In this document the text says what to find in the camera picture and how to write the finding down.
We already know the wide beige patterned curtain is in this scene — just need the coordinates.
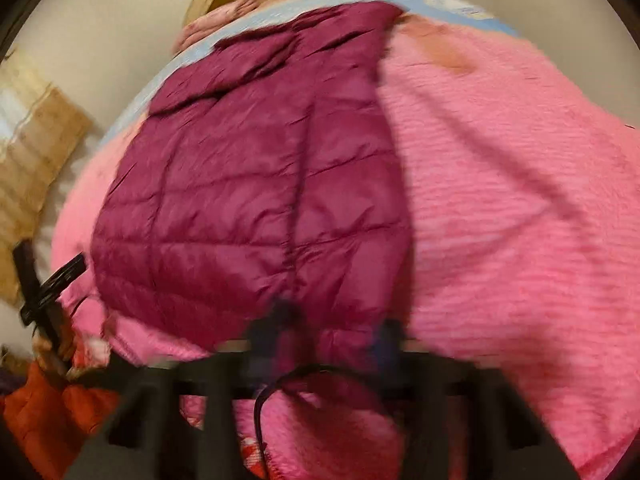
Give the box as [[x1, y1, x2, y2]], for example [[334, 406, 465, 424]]
[[0, 49, 94, 307]]

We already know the black cable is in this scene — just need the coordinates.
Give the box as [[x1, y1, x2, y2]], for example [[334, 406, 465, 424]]
[[253, 363, 362, 463]]

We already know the red plaid bed sheet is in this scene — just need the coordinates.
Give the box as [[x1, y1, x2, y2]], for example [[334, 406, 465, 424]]
[[66, 336, 272, 480]]

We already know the magenta quilted puffer jacket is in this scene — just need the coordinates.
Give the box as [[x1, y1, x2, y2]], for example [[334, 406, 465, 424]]
[[91, 1, 417, 412]]

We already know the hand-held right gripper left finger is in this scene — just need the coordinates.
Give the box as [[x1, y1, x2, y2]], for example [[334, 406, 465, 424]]
[[65, 307, 302, 480]]

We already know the pink and blue printed blanket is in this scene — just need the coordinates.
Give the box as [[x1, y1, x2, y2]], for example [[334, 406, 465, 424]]
[[50, 0, 640, 480]]

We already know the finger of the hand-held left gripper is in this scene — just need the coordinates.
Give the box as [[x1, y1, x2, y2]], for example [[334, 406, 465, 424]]
[[42, 253, 87, 302]]

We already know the person's left forearm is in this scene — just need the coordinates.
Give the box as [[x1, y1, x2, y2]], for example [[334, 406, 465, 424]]
[[0, 359, 123, 480]]

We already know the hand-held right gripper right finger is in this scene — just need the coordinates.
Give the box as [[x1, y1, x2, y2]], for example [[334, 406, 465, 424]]
[[371, 319, 587, 480]]

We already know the pink floral folded blanket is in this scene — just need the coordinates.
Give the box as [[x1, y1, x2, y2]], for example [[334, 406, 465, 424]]
[[172, 0, 262, 54]]

